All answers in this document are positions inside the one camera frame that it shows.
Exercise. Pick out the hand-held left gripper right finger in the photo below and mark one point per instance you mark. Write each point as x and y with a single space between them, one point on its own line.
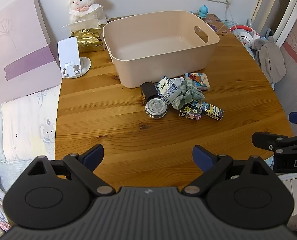
203 156

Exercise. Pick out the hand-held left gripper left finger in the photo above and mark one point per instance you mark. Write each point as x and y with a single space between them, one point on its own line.
94 156

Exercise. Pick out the star patterned small box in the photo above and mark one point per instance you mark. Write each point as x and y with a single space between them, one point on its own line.
191 114

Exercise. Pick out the long cartoon patterned box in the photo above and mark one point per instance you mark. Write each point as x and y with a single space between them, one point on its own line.
213 111

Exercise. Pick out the grey-green cloth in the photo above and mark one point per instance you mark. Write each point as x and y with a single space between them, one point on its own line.
187 96

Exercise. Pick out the round silver tin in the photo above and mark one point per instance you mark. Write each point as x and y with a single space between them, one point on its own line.
156 108

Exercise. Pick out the blue cartoon tissue pack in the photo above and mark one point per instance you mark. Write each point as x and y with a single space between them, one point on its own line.
199 80

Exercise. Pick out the blue white patterned packet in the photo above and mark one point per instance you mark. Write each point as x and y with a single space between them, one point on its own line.
164 87

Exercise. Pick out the small black box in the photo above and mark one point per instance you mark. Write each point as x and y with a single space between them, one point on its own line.
148 90

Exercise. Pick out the beige plastic storage bin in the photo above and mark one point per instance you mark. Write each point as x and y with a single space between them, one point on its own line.
151 62

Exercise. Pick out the white cabinet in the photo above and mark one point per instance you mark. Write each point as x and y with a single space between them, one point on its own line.
296 192

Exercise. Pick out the grey cloth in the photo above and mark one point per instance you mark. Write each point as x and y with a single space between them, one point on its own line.
271 60

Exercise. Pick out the white elephant print pillow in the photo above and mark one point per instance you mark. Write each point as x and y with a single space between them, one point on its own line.
26 125

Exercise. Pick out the red white headphones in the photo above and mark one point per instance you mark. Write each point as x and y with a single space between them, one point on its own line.
246 36

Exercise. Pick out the white phone stand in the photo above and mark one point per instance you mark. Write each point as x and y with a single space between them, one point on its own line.
68 52

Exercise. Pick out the gold tissue pack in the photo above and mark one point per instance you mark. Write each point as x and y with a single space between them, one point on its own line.
88 40

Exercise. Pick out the pink purple flat board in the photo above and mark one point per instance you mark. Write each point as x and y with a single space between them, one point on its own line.
18 55

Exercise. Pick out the purple floral table cover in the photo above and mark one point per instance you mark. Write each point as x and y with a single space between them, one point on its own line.
213 22

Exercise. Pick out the blue toy figure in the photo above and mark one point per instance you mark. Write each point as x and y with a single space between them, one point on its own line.
202 11

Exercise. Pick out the white plush lamb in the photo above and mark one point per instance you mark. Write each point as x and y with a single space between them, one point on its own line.
84 0

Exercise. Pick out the white shelf frame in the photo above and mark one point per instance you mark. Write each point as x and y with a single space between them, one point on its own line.
283 2

